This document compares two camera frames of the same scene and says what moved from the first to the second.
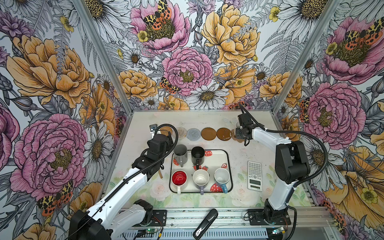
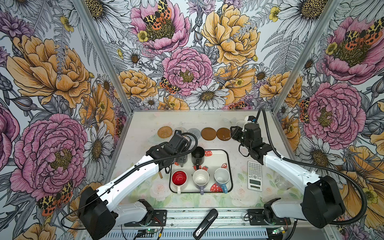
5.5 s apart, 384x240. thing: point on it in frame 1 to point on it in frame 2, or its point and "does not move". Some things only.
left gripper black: x=170 y=143 to x=183 y=150
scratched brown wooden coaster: x=224 y=134 does not move
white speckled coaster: x=182 y=132 does not move
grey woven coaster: x=193 y=134 does not move
